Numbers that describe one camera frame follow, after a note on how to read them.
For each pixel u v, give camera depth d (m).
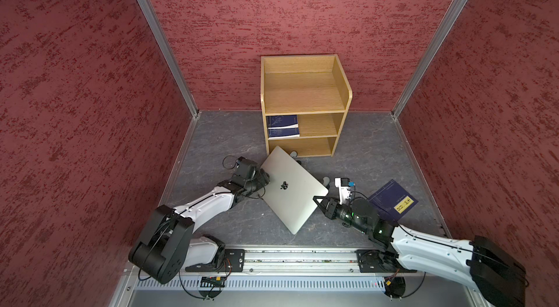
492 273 0.42
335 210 0.70
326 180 0.81
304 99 0.82
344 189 0.73
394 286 0.69
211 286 0.72
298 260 0.76
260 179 0.80
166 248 0.41
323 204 0.76
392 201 0.89
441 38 0.90
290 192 1.19
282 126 0.90
